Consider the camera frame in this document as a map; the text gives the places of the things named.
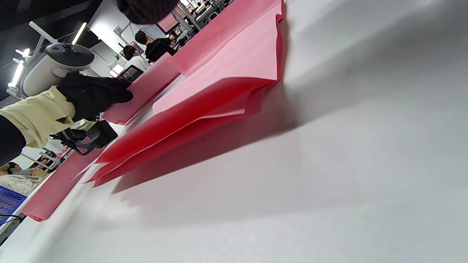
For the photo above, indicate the ceiling light strip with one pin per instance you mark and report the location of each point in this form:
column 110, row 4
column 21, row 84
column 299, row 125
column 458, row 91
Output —
column 16, row 73
column 79, row 33
column 23, row 52

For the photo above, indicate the monitor with pink screen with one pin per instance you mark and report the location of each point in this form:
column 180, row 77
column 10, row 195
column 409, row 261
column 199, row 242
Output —
column 169, row 21

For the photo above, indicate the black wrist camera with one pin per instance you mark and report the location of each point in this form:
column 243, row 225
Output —
column 95, row 137

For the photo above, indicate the person's left forearm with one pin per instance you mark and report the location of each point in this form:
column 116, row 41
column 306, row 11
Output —
column 36, row 117

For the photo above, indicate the blue plastic crate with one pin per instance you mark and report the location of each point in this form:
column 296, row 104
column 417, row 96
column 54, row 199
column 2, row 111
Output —
column 9, row 202

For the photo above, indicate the person's right hand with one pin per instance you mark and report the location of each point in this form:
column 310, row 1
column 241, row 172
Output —
column 146, row 11

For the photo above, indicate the person's left hand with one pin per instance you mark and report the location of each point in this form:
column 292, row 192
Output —
column 95, row 95

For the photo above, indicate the grey workbench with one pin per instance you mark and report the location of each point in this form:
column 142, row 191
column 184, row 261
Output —
column 204, row 11

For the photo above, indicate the black and white controller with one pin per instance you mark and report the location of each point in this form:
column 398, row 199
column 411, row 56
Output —
column 55, row 69

